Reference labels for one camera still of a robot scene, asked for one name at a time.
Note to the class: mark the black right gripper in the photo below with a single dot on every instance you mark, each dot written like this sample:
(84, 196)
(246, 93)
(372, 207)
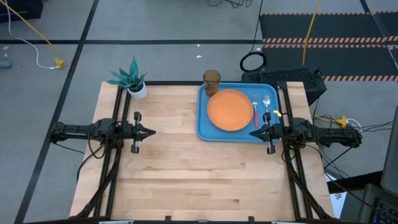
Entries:
(270, 133)

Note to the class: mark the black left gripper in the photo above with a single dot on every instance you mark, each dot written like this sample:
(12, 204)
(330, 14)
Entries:
(136, 137)

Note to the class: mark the orange round plate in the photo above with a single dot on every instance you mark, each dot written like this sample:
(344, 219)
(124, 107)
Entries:
(230, 110)

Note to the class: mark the amber ribbed plastic cup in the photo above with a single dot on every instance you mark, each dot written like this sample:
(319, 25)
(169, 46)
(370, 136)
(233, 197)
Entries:
(212, 81)

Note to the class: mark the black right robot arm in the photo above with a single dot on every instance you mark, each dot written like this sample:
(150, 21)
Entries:
(335, 135)

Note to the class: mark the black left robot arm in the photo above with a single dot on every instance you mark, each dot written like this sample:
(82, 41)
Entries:
(77, 131)

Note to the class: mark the blue plastic tray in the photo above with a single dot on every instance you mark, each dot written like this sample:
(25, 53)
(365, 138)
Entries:
(202, 130)

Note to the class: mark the white plant pot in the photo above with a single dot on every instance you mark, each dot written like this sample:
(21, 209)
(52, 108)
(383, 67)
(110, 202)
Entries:
(139, 93)

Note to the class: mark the green artificial plant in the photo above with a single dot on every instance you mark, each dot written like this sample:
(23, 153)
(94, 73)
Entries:
(129, 77)

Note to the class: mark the black perforated computer case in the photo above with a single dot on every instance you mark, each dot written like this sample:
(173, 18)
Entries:
(289, 77)

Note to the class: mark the white paper sheet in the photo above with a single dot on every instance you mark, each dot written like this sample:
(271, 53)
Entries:
(337, 200)

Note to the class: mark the black hazard-striped floor mat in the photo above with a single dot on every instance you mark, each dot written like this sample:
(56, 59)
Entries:
(326, 56)

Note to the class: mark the yellow floor plug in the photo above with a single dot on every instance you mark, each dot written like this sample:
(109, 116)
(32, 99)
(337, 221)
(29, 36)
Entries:
(59, 63)

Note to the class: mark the grey monitor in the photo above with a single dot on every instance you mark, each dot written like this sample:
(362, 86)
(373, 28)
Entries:
(391, 152)

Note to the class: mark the dark keyboard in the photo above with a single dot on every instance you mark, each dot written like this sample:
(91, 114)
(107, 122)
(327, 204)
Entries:
(384, 213)

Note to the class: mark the small grey floor object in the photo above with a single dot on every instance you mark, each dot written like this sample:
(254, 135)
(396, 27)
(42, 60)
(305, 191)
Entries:
(4, 64)

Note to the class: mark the black box on floor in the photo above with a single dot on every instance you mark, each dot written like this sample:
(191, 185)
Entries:
(18, 9)

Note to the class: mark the black aluminium cross rail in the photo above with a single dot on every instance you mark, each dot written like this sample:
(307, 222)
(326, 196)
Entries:
(171, 83)

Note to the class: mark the black aluminium table frame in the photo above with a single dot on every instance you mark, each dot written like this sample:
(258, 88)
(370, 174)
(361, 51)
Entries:
(107, 183)
(298, 186)

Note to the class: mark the black table edge bracket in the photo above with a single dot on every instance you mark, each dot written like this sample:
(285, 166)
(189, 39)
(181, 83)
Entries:
(168, 218)
(251, 218)

